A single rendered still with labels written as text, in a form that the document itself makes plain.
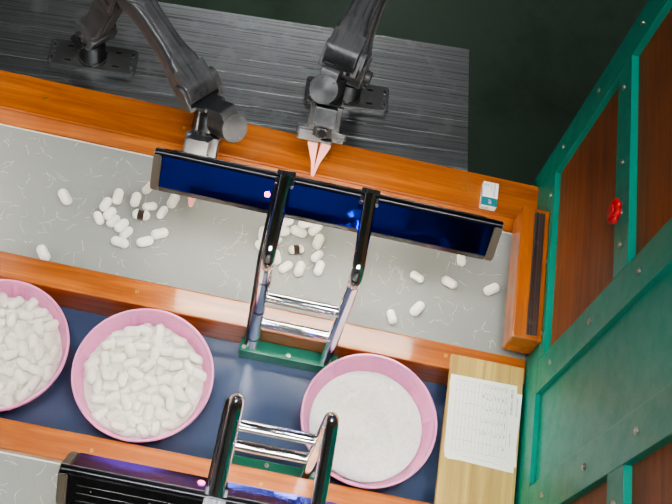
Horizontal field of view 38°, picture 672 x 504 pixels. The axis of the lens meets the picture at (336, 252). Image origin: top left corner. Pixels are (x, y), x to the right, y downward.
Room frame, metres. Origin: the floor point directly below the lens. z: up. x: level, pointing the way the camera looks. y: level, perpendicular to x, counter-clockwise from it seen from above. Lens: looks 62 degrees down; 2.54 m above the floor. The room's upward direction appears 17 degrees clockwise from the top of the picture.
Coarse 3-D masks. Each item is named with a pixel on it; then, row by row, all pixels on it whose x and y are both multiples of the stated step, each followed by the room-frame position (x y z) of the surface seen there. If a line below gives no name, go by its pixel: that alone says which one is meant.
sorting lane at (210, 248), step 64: (0, 128) 1.00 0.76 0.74; (0, 192) 0.85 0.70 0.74; (128, 192) 0.94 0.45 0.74; (64, 256) 0.76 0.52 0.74; (128, 256) 0.80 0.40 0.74; (192, 256) 0.85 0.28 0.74; (256, 256) 0.89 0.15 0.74; (384, 256) 0.98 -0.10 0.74; (448, 256) 1.03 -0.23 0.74; (384, 320) 0.84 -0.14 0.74; (448, 320) 0.88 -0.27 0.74
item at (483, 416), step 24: (456, 384) 0.74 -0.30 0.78; (480, 384) 0.75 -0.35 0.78; (504, 384) 0.77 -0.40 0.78; (456, 408) 0.69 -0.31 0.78; (480, 408) 0.70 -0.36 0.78; (504, 408) 0.72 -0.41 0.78; (456, 432) 0.64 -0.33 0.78; (480, 432) 0.66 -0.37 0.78; (504, 432) 0.67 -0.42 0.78; (456, 456) 0.60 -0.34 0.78; (480, 456) 0.61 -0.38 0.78; (504, 456) 0.62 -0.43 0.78
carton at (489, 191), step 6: (486, 186) 1.20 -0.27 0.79; (492, 186) 1.21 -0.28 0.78; (498, 186) 1.21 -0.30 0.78; (486, 192) 1.19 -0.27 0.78; (492, 192) 1.19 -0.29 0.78; (480, 198) 1.17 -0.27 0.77; (486, 198) 1.17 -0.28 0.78; (492, 198) 1.18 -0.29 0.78; (480, 204) 1.16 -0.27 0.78; (486, 204) 1.16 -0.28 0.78; (492, 204) 1.16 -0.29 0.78; (492, 210) 1.16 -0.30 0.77
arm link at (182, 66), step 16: (96, 0) 1.19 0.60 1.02; (112, 0) 1.15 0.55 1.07; (128, 0) 1.15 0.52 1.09; (144, 0) 1.17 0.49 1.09; (144, 16) 1.14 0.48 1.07; (160, 16) 1.15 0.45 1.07; (144, 32) 1.13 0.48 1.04; (160, 32) 1.13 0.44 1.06; (176, 32) 1.14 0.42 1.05; (160, 48) 1.10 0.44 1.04; (176, 48) 1.11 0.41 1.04; (176, 64) 1.08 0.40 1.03; (192, 64) 1.10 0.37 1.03; (176, 80) 1.06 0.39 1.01; (192, 80) 1.07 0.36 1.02; (208, 80) 1.09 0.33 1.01; (192, 96) 1.05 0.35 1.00
